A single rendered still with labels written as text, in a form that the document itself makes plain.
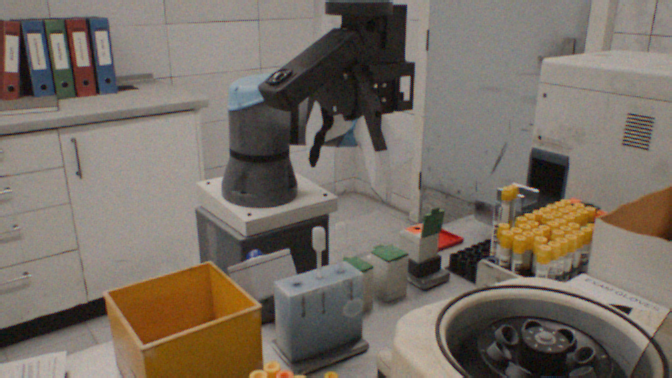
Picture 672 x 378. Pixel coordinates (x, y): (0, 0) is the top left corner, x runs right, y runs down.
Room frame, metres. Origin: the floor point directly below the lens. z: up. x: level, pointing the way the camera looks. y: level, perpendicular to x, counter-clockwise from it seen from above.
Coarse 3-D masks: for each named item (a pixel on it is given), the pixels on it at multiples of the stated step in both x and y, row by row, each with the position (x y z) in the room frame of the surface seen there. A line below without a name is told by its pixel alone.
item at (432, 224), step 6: (432, 210) 0.75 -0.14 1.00; (438, 210) 0.76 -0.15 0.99; (444, 210) 0.76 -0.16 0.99; (426, 216) 0.74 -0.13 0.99; (432, 216) 0.75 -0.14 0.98; (438, 216) 0.76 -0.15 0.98; (426, 222) 0.75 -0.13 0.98; (432, 222) 0.75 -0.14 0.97; (438, 222) 0.76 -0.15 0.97; (426, 228) 0.75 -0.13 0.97; (432, 228) 0.76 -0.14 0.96; (438, 228) 0.76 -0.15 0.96; (420, 234) 0.75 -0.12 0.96; (426, 234) 0.75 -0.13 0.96; (432, 234) 0.76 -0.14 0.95
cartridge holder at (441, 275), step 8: (440, 256) 0.77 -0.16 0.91; (408, 264) 0.76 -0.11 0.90; (416, 264) 0.75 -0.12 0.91; (424, 264) 0.75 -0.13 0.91; (432, 264) 0.76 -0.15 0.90; (440, 264) 0.77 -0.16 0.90; (408, 272) 0.76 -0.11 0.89; (416, 272) 0.75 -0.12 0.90; (424, 272) 0.75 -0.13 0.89; (432, 272) 0.76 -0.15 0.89; (440, 272) 0.76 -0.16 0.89; (448, 272) 0.76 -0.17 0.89; (408, 280) 0.75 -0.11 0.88; (416, 280) 0.74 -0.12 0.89; (424, 280) 0.73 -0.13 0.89; (432, 280) 0.74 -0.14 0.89; (440, 280) 0.75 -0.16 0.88; (424, 288) 0.73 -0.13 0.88
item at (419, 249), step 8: (400, 232) 0.78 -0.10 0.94; (408, 232) 0.77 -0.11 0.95; (416, 232) 0.77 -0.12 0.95; (400, 240) 0.78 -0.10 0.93; (408, 240) 0.77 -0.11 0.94; (416, 240) 0.75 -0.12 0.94; (424, 240) 0.75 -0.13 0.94; (432, 240) 0.76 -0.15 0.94; (400, 248) 0.78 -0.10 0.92; (408, 248) 0.77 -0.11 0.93; (416, 248) 0.75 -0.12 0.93; (424, 248) 0.76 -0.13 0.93; (432, 248) 0.77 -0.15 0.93; (408, 256) 0.77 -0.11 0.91; (416, 256) 0.75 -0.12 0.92; (424, 256) 0.76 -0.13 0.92; (432, 256) 0.77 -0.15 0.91
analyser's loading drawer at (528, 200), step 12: (528, 192) 0.98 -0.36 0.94; (540, 192) 1.04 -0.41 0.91; (552, 192) 1.04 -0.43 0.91; (480, 204) 0.94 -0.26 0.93; (492, 204) 0.93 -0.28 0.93; (516, 204) 0.95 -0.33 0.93; (528, 204) 0.95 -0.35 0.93; (540, 204) 0.98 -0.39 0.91; (552, 204) 0.99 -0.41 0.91; (480, 216) 0.94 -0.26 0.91; (492, 216) 0.92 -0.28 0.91; (516, 216) 0.92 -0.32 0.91
